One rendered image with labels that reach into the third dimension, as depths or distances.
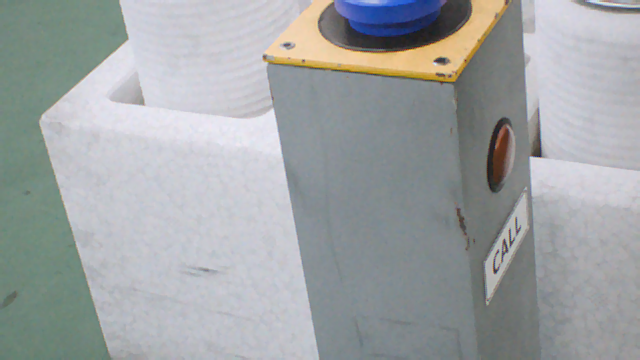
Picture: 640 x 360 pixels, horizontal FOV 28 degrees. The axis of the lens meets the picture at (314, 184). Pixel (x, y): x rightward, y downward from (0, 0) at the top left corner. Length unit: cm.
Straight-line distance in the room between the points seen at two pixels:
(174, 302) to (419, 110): 35
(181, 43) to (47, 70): 52
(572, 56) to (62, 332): 41
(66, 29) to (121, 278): 53
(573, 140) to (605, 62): 5
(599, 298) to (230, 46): 23
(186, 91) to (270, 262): 10
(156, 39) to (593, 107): 23
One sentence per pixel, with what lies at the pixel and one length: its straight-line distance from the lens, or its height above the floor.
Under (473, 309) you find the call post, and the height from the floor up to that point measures 22.
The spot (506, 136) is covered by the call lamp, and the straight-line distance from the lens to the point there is 45.
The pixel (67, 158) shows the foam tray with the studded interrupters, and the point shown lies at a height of 16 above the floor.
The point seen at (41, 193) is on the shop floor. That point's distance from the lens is 100.
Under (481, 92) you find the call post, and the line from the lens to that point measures 43.
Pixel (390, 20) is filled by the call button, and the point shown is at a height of 32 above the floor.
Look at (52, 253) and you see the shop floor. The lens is 92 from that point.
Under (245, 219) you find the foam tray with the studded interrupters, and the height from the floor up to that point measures 13.
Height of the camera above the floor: 51
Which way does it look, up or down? 33 degrees down
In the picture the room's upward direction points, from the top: 10 degrees counter-clockwise
